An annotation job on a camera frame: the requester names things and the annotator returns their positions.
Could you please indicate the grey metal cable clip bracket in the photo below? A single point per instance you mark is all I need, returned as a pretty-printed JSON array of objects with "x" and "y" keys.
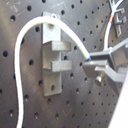
[{"x": 52, "y": 64}]

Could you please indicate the small grey metal clip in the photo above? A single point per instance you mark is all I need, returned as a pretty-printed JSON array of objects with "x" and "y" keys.
[{"x": 116, "y": 21}]

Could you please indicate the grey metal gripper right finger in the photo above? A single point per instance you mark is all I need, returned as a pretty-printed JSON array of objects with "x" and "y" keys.
[{"x": 116, "y": 56}]

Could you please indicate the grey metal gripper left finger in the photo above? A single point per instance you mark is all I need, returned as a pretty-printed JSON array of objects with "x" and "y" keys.
[{"x": 102, "y": 73}]

